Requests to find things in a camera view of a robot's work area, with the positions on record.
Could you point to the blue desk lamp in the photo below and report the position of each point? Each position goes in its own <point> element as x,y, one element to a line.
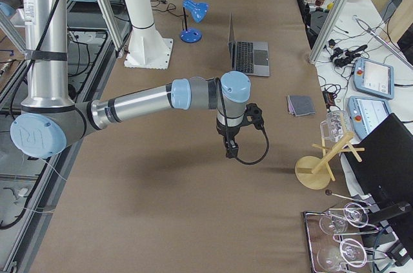
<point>198,11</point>

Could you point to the lower teach pendant tablet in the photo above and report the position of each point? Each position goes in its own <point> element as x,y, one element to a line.
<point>366,113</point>

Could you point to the wooden mug tree stand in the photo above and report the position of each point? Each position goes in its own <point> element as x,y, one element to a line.
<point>315,173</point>

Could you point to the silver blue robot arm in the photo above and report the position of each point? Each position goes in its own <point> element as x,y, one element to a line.
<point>50,121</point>

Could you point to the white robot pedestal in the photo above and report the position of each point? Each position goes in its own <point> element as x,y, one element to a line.
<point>146,48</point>

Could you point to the upper wine glass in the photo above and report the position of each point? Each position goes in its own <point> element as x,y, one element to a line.
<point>338,220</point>

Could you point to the grey folded cloth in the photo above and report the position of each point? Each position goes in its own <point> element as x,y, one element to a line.
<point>300,105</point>

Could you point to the black computer monitor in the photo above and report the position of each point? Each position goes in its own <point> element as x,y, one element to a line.
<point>385,169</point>

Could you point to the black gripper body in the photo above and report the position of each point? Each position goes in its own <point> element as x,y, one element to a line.
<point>228,131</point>

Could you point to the upper teach pendant tablet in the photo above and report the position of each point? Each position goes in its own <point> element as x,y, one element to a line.
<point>374,78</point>

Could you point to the teach pendant tablet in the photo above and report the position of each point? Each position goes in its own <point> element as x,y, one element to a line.
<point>374,78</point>
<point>366,113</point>

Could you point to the metal wine glass rack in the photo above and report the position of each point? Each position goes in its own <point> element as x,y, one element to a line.
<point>317,239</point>

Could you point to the lower wine glass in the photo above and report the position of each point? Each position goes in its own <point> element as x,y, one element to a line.
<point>348,255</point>

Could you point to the small black electronics box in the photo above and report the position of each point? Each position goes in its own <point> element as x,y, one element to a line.
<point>329,98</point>

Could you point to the grey laptop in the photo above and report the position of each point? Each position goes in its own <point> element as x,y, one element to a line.
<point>248,57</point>

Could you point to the aluminium frame post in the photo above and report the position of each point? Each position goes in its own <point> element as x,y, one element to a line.
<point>326,30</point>

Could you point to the clear glass mug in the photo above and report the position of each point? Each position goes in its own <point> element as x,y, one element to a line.
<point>336,124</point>

